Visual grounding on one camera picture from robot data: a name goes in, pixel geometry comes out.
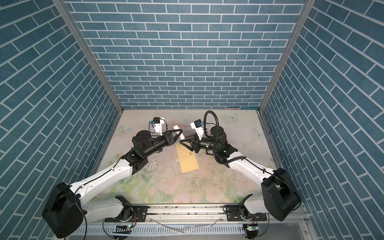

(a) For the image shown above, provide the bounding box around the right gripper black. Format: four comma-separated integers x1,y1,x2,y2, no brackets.
181,133,220,154

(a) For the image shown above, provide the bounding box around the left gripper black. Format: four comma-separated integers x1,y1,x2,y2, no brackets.
142,129,182,159

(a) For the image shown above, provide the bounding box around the white glue stick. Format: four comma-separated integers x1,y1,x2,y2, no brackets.
173,125,185,140

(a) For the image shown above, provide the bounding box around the yellow envelope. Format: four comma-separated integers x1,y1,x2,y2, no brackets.
176,143,199,173

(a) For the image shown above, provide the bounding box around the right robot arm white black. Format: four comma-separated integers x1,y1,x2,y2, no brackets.
180,127,301,221

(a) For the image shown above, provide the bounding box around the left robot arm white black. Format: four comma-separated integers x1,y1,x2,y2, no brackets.
42,129,183,239

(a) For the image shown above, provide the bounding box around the right controller board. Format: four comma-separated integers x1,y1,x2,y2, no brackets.
243,224,259,240

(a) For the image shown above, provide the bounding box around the controller board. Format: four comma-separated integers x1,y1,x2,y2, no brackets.
113,225,132,236
243,224,259,240

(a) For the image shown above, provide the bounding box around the left controller board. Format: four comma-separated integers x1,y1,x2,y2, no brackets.
113,225,132,236

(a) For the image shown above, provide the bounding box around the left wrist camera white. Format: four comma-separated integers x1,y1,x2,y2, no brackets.
148,117,168,136

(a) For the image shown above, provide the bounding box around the right black corrugated cable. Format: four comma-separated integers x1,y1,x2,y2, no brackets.
203,110,244,165

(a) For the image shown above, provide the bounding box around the left black camera cable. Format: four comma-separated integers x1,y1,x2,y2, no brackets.
149,117,169,134

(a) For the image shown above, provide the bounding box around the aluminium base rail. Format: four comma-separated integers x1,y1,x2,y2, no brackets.
65,204,317,240

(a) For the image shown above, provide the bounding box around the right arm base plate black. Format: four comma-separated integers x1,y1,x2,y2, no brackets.
223,205,268,222

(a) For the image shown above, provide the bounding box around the clear cable tie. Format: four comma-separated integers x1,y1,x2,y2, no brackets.
150,217,223,234

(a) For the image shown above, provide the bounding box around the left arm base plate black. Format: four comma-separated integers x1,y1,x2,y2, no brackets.
104,205,149,223

